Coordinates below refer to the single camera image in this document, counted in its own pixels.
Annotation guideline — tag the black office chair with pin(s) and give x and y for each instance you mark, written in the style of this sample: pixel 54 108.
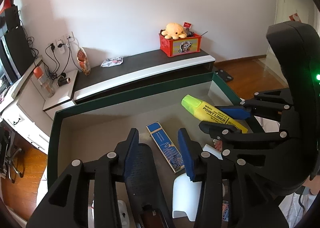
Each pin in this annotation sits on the black office chair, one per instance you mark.
pixel 9 153

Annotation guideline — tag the yellow octopus plush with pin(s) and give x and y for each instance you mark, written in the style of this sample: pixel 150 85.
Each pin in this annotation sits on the yellow octopus plush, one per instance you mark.
pixel 173 31

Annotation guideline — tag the crumpled wrapper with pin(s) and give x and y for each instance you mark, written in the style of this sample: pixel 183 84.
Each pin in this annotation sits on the crumpled wrapper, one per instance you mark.
pixel 111 62

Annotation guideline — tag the striped white tablecloth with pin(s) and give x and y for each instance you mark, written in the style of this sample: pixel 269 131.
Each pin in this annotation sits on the striped white tablecloth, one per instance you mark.
pixel 294 206

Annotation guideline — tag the red door ornament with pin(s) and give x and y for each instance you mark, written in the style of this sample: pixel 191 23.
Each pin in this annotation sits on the red door ornament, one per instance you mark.
pixel 295 17

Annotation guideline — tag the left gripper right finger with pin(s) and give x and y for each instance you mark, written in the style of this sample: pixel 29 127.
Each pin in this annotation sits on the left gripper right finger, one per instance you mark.
pixel 250 203

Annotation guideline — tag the red toy crate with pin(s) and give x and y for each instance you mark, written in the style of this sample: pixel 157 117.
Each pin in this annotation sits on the red toy crate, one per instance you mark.
pixel 180 46

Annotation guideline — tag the black remote control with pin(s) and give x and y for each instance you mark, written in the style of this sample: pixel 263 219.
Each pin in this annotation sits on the black remote control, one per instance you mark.
pixel 147 201

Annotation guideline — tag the white desk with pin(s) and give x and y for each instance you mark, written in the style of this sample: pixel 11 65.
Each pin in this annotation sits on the white desk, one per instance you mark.
pixel 22 109

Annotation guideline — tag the white nightstand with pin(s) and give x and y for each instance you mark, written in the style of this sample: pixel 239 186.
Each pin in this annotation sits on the white nightstand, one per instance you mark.
pixel 63 97

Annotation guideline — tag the low black white cabinet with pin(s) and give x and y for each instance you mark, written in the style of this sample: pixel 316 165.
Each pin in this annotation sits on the low black white cabinet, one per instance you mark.
pixel 135 68

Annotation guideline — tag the orange cap water bottle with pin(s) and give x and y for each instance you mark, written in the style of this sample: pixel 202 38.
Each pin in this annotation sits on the orange cap water bottle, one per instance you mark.
pixel 44 82

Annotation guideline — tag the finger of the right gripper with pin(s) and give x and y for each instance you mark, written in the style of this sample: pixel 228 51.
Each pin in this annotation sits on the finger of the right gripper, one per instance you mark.
pixel 226 133
pixel 235 112

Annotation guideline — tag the black speaker box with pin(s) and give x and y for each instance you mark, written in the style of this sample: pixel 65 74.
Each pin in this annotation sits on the black speaker box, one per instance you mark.
pixel 10 19

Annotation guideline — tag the pink open storage box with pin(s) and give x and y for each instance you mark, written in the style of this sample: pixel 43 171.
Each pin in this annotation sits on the pink open storage box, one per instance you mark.
pixel 89 130

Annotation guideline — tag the small pink block toy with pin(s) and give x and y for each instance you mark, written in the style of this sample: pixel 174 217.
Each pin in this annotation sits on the small pink block toy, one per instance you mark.
pixel 218 145

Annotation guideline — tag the snack bag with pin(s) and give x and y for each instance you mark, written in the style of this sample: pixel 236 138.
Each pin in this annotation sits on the snack bag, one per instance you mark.
pixel 83 61

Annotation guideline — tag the small black camera lens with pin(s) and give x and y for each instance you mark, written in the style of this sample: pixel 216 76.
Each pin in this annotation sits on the small black camera lens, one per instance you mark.
pixel 63 81

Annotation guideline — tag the blue rectangular box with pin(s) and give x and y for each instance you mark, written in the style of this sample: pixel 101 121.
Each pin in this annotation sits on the blue rectangular box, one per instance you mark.
pixel 166 146

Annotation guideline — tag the yellow highlighter marker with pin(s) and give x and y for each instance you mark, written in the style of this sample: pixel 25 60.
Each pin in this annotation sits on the yellow highlighter marker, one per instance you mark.
pixel 204 111

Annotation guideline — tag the black floor scale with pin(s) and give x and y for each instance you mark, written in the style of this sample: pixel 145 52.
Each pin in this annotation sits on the black floor scale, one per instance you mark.
pixel 224 75

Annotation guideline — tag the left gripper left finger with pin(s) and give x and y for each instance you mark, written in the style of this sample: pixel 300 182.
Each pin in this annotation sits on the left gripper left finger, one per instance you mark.
pixel 66 202

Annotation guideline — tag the black computer tower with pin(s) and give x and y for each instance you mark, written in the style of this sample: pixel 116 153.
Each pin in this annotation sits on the black computer tower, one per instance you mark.
pixel 16 56

